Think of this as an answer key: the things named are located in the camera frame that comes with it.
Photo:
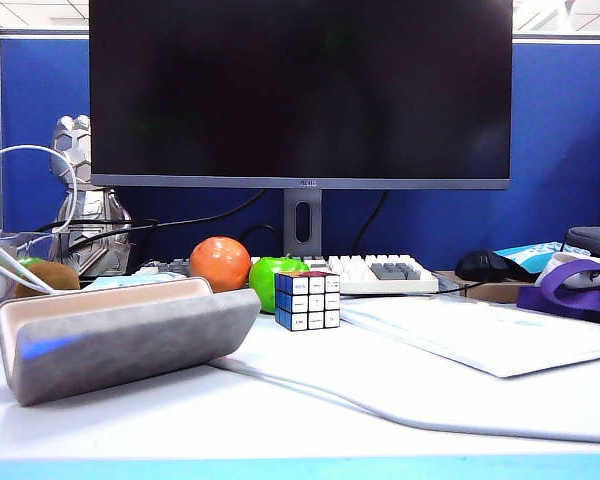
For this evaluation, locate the rubik's cube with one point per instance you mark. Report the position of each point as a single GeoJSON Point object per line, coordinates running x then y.
{"type": "Point", "coordinates": [307, 302]}

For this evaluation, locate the white grey keyboard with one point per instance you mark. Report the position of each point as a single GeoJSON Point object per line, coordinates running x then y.
{"type": "Point", "coordinates": [405, 282]}

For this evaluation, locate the brown kiwi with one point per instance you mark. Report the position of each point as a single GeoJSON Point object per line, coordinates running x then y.
{"type": "Point", "coordinates": [55, 277]}

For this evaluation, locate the black computer monitor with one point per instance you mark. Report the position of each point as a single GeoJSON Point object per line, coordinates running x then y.
{"type": "Point", "coordinates": [300, 90]}

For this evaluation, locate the large green apple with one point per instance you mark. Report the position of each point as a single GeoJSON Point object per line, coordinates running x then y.
{"type": "Point", "coordinates": [265, 282]}

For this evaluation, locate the blue white packet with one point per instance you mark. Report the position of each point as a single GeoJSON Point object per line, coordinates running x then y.
{"type": "Point", "coordinates": [530, 252]}

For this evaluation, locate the small green apple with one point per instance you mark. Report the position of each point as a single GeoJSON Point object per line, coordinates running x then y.
{"type": "Point", "coordinates": [30, 261]}

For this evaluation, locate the brown cardboard pad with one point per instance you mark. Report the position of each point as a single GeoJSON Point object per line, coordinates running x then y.
{"type": "Point", "coordinates": [495, 292]}

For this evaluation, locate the paper document in sleeve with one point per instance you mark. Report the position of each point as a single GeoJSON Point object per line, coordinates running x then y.
{"type": "Point", "coordinates": [480, 335]}

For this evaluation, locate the black computer mouse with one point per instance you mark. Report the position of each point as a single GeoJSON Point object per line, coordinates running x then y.
{"type": "Point", "coordinates": [480, 265]}

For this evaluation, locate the blue partition panel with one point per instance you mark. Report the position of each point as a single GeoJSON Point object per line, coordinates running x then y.
{"type": "Point", "coordinates": [555, 125]}

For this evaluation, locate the purple cloth bag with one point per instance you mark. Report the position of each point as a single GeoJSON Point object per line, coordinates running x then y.
{"type": "Point", "coordinates": [570, 295]}

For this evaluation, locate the dark grey pouch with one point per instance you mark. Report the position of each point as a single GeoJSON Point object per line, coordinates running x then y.
{"type": "Point", "coordinates": [595, 237]}

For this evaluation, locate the orange fruit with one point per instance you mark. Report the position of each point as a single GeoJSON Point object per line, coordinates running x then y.
{"type": "Point", "coordinates": [220, 262]}

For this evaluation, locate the silver robot figurine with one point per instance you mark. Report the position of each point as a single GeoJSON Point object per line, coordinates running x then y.
{"type": "Point", "coordinates": [92, 210]}

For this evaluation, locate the grey glasses case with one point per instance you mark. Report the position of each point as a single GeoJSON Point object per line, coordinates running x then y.
{"type": "Point", "coordinates": [130, 340]}

